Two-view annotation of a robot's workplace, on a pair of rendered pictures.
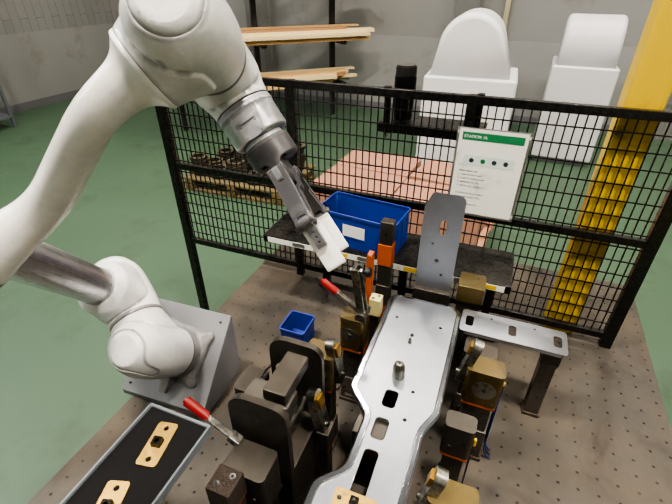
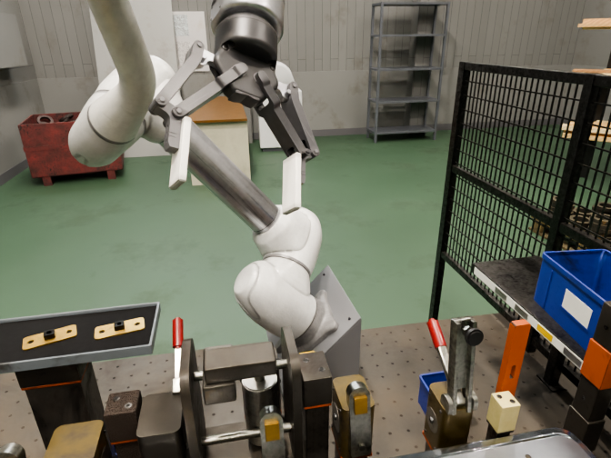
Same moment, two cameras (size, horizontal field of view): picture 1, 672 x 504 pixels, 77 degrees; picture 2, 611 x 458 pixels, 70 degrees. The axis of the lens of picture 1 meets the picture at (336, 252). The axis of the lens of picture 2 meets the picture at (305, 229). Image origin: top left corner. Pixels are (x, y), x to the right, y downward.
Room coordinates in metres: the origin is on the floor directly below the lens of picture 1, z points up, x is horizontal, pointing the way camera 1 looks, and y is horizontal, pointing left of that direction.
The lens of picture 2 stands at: (0.39, -0.42, 1.64)
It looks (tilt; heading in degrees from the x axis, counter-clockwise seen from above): 24 degrees down; 58
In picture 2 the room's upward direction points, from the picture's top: 1 degrees counter-clockwise
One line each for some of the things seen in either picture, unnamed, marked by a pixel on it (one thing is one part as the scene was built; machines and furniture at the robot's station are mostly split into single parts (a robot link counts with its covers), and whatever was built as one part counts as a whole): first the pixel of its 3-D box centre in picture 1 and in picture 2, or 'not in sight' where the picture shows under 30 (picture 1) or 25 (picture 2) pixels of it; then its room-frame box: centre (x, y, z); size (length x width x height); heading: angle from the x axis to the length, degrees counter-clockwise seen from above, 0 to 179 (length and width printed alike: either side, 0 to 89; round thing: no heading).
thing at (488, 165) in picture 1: (485, 174); not in sight; (1.34, -0.50, 1.30); 0.23 x 0.02 x 0.31; 68
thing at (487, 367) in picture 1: (480, 412); not in sight; (0.73, -0.39, 0.87); 0.12 x 0.07 x 0.35; 68
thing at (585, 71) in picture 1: (576, 89); not in sight; (5.10, -2.75, 0.76); 0.76 x 0.64 x 1.53; 156
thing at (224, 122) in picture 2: not in sight; (219, 134); (2.68, 5.45, 0.39); 2.21 x 0.71 x 0.78; 68
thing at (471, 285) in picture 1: (463, 323); not in sight; (1.07, -0.43, 0.88); 0.08 x 0.08 x 0.36; 68
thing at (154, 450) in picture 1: (157, 442); (119, 326); (0.45, 0.32, 1.17); 0.08 x 0.04 x 0.01; 169
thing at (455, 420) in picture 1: (457, 459); not in sight; (0.61, -0.31, 0.84); 0.10 x 0.05 x 0.29; 68
